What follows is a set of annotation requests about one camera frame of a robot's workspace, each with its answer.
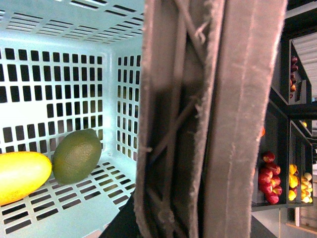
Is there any brown basket handle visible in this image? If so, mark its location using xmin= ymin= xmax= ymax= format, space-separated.
xmin=134 ymin=0 xmax=287 ymax=238

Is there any yellow mango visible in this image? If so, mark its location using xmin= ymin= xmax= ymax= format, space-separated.
xmin=0 ymin=151 xmax=52 ymax=206

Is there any dark wooden display stand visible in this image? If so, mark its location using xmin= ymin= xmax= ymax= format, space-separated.
xmin=252 ymin=0 xmax=317 ymax=212

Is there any light blue plastic basket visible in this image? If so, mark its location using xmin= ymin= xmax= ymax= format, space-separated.
xmin=0 ymin=0 xmax=144 ymax=238

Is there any green avocado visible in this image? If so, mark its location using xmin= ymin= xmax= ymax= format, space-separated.
xmin=52 ymin=129 xmax=102 ymax=185

